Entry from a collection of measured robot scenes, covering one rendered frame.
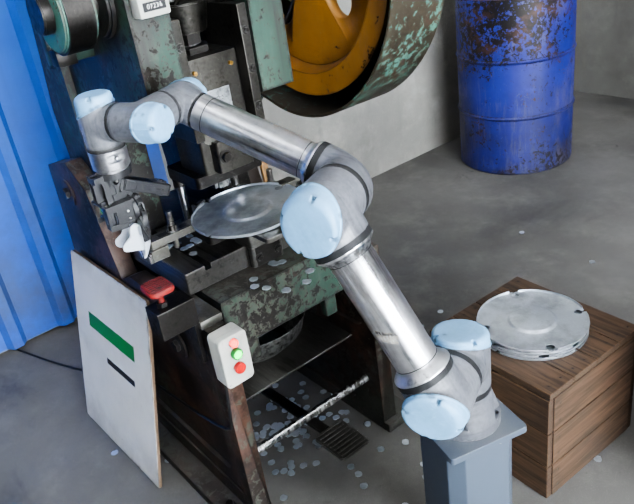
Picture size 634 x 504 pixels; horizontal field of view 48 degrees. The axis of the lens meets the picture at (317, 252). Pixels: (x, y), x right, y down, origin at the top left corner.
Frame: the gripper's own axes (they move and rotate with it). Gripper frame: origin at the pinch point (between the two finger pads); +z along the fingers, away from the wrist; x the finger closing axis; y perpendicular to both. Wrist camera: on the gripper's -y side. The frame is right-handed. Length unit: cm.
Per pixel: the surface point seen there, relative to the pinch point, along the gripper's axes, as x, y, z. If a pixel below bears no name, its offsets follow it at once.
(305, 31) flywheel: -25, -70, -29
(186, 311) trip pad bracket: 3.2, -4.0, 16.4
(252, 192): -17.4, -39.2, 5.7
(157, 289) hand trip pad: 2.1, 0.8, 8.5
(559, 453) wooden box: 57, -69, 71
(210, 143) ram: -13.2, -27.8, -12.7
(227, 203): -18.1, -31.6, 6.1
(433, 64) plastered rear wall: -138, -241, 36
